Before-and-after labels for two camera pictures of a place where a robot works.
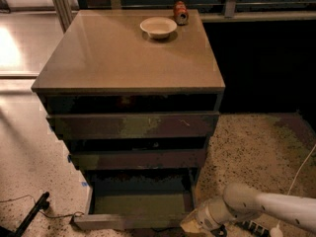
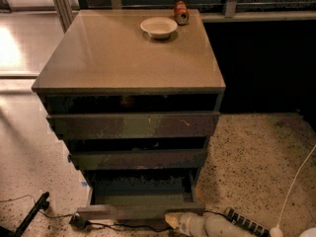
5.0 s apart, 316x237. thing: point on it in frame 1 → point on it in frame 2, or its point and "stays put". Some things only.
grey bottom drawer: (137, 200) stays put
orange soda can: (181, 13) stays put
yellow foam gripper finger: (191, 225) → (174, 219)
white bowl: (158, 27) stays put
